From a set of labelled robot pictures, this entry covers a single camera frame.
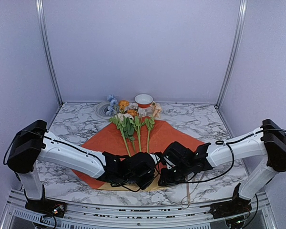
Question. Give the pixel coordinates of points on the blue fake flower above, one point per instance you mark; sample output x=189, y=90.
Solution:
x=116, y=111

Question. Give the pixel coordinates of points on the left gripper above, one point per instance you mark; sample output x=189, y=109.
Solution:
x=149, y=180

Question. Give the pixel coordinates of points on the grey glass plate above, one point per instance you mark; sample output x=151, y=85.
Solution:
x=106, y=110

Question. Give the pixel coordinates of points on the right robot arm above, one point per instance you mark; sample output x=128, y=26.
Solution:
x=268, y=141

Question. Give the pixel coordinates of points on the right aluminium frame post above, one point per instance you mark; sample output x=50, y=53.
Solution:
x=235, y=47

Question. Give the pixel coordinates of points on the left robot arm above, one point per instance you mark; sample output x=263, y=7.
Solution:
x=35, y=142

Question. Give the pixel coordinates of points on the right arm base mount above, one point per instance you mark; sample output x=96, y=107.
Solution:
x=232, y=207

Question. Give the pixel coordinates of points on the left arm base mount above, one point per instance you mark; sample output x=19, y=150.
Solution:
x=45, y=205

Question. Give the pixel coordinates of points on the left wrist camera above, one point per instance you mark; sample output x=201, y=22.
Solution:
x=155, y=158

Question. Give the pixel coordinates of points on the orange wrapping paper sheet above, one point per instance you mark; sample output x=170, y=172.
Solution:
x=110, y=140

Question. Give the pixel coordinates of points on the pink fake flower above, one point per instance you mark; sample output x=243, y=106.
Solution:
x=150, y=122
x=123, y=123

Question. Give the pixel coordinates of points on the red and white bowl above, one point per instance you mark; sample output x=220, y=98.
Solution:
x=143, y=100

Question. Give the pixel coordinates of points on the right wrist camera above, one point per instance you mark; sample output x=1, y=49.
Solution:
x=167, y=162

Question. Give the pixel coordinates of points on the orange fake flower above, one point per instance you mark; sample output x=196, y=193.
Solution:
x=131, y=108

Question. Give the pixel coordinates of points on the aluminium frame post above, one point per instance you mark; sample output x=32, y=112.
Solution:
x=235, y=47
x=46, y=46

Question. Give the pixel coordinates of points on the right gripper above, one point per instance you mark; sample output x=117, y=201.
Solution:
x=167, y=181

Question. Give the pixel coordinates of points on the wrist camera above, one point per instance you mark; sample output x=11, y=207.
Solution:
x=155, y=158
x=167, y=162

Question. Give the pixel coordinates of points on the left aluminium frame post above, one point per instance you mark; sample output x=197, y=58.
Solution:
x=46, y=46

